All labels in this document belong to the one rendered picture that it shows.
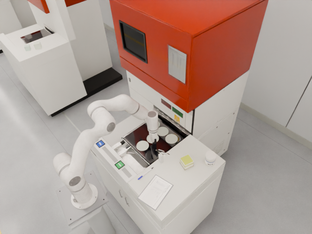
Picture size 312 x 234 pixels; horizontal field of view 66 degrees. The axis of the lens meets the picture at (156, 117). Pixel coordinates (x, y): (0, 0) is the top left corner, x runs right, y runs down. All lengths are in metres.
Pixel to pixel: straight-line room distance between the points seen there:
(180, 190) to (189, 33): 0.97
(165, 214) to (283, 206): 1.59
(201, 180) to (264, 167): 1.48
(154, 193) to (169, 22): 1.06
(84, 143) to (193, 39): 0.84
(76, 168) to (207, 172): 0.86
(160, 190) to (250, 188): 1.42
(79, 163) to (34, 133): 2.24
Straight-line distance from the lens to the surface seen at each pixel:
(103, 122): 1.35
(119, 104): 1.41
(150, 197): 1.64
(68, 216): 1.87
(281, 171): 3.12
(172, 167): 1.74
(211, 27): 1.46
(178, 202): 1.63
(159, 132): 2.02
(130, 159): 1.91
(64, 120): 3.67
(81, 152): 1.47
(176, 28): 1.44
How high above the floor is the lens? 2.45
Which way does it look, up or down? 46 degrees down
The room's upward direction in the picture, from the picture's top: 4 degrees counter-clockwise
